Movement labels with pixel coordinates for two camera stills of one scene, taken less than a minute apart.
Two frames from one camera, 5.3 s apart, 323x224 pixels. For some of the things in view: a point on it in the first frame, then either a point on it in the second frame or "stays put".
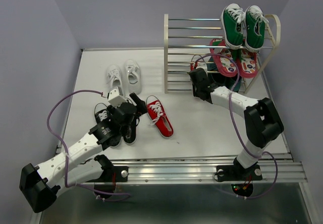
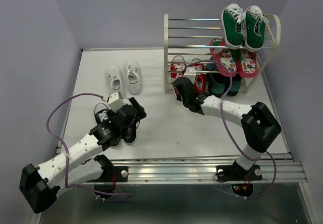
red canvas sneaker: (158, 117) -> (178, 66)
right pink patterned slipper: (248, 64) stays put
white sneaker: (133, 78) stays put
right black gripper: (194, 90) -> (178, 96)
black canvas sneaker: (102, 115) stays put
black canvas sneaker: (129, 132) stays put
